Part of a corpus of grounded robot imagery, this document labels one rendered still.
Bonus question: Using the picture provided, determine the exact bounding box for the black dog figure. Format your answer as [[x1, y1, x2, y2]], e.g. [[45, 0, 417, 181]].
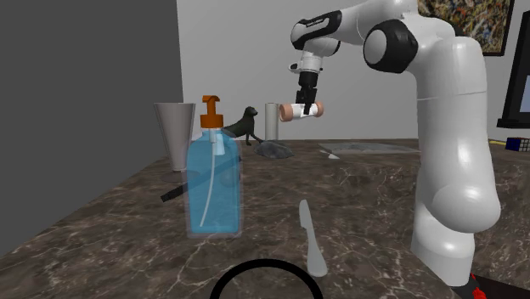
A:
[[223, 105, 265, 147]]

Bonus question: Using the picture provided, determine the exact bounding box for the framed abstract wall picture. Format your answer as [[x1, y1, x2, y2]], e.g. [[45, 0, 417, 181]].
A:
[[417, 0, 516, 57]]

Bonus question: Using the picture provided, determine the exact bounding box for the grey cone-shaped vase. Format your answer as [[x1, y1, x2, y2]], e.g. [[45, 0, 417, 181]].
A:
[[153, 102, 197, 183]]

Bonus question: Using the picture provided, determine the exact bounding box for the blue soap dispenser orange pump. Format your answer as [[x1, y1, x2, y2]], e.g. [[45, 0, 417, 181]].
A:
[[184, 94, 244, 240]]

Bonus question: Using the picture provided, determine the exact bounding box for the colourful puzzle cube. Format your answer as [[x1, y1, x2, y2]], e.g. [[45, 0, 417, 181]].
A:
[[505, 136, 530, 153]]

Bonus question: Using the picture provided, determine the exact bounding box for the white cylinder with pink ends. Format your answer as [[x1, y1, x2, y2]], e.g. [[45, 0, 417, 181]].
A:
[[279, 101, 325, 123]]

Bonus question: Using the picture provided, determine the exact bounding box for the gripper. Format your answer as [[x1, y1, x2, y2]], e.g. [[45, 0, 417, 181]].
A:
[[296, 71, 319, 116]]

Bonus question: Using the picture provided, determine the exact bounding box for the black ring-shaped rim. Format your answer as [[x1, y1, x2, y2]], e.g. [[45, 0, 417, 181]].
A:
[[208, 257, 325, 299]]

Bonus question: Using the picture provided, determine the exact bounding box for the grey upright cylinder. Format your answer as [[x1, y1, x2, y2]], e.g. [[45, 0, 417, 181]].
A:
[[264, 102, 280, 142]]

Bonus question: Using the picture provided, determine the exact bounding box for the grey knife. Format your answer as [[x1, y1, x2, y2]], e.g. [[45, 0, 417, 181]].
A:
[[298, 199, 329, 278]]

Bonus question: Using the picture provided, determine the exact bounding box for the black stick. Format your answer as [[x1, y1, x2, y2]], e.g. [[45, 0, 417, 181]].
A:
[[160, 155, 244, 204]]

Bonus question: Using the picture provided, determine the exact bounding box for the black monitor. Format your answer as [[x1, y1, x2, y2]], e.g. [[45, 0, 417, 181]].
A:
[[496, 9, 530, 130]]

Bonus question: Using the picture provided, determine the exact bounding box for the dark grey stone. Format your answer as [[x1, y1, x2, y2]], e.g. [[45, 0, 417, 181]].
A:
[[253, 140, 296, 161]]

